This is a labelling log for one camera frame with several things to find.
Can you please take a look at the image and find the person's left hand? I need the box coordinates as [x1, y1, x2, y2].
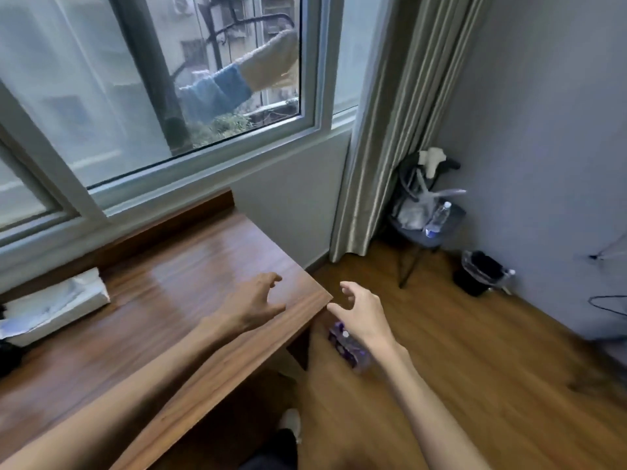
[216, 272, 287, 334]

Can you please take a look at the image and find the person's right hand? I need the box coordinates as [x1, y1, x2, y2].
[327, 281, 398, 356]

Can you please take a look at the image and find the person's left forearm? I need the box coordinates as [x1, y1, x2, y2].
[0, 315, 231, 470]

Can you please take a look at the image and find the person's right forearm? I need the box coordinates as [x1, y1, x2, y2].
[368, 339, 492, 470]

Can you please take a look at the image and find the purple packet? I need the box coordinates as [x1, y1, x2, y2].
[327, 321, 371, 372]

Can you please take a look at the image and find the white shoe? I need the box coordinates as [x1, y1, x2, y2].
[279, 408, 302, 444]

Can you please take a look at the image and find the white plastic bag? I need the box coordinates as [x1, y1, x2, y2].
[396, 197, 438, 231]

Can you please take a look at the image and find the dark grey folding chair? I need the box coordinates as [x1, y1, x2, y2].
[389, 151, 467, 290]

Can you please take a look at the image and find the clear plastic water bottle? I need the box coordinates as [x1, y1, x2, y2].
[424, 201, 453, 239]

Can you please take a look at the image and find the person's black trouser leg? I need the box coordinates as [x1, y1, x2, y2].
[239, 428, 300, 470]

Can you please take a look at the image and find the black trash bin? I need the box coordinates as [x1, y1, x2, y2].
[453, 250, 516, 297]

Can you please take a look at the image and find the white cloth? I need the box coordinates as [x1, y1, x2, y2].
[418, 147, 448, 180]

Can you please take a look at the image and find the grey curtain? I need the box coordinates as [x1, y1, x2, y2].
[329, 0, 492, 264]

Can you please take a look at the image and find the white tissue pack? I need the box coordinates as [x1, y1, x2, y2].
[0, 267, 111, 348]

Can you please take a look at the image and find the blue and cream garment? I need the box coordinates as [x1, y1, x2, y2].
[177, 29, 300, 124]

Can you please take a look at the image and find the dark outdoor pole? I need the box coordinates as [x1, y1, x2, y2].
[109, 0, 192, 157]

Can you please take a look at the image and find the black cable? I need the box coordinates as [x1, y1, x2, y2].
[588, 294, 627, 320]

